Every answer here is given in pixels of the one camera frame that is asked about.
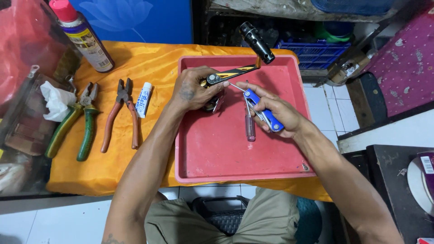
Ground red plastic bag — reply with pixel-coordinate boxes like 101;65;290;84
0;0;73;106

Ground orange cloth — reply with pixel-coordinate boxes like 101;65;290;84
46;41;333;202

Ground blue plastic crate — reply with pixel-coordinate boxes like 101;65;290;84
276;40;352;70

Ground blue plastic basket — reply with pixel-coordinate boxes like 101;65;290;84
310;0;396;16

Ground person's right hand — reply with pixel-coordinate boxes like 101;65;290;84
236;81;308;138

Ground person's khaki shorts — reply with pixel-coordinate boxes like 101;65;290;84
144;187;301;244

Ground black side table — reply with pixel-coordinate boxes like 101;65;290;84
366;145;434;244

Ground person's left hand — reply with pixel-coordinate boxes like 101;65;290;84
169;66;231;112

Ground spray can with red cap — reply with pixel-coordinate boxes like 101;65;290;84
49;0;115;73

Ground brown box with metal fitting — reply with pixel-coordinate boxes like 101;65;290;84
330;51;377;85

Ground purple dotted cloth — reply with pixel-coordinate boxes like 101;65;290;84
361;5;434;118

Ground clear plastic box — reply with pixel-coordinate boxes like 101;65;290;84
0;65;82;198

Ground clear-handled screwdriver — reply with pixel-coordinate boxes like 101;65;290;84
245;80;256;142

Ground green plastic container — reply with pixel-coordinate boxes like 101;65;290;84
314;21;355;43

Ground black metal shelf rack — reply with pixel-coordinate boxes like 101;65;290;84
191;0;404;87

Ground blue board with flower print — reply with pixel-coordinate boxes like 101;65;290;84
69;0;193;45

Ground black plastic stool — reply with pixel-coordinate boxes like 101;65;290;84
190;195;251;236

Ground purple packet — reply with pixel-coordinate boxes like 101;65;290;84
417;151;434;201

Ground fishing reel with black handle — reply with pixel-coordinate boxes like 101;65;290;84
200;21;276;114

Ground white grease tube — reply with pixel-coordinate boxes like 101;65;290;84
135;82;153;119

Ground teal cushion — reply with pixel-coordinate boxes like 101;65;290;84
294;198;323;244

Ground red plastic tray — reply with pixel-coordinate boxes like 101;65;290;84
175;55;317;184

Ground green and yellow handled pliers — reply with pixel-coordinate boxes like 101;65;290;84
45;82;102;162

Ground white tissue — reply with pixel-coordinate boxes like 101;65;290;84
40;81;78;122

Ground orange handled pliers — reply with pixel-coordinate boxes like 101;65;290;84
100;78;139;154

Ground blue folding hex key set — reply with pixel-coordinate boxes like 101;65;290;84
229;81;285;133

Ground white round disc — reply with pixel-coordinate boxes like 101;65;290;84
407;157;434;217

